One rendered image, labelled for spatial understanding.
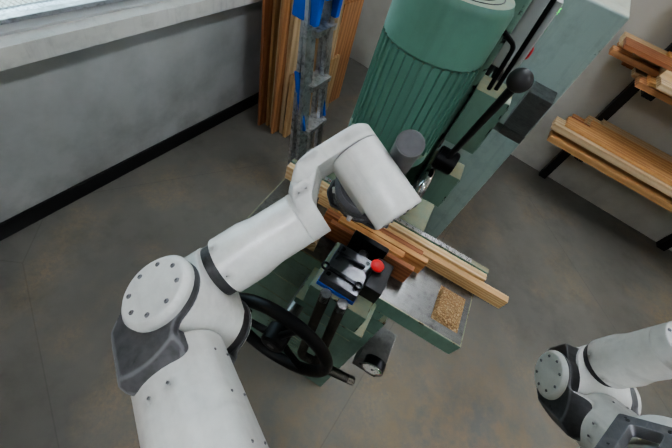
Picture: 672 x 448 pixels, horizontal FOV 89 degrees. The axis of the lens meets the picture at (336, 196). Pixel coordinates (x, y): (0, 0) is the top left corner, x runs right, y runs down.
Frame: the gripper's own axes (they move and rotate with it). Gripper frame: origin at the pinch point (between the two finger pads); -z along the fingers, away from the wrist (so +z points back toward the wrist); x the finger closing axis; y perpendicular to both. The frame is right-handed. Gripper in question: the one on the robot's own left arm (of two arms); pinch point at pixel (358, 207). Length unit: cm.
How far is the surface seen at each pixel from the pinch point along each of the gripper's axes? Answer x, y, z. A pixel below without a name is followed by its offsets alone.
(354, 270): 5.5, -10.1, -11.8
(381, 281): 11.6, -9.4, -11.2
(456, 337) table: 34.3, -11.6, -22.3
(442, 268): 25.9, 1.9, -27.0
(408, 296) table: 20.7, -8.8, -24.1
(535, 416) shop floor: 118, -25, -118
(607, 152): 115, 134, -140
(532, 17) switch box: 12, 52, 3
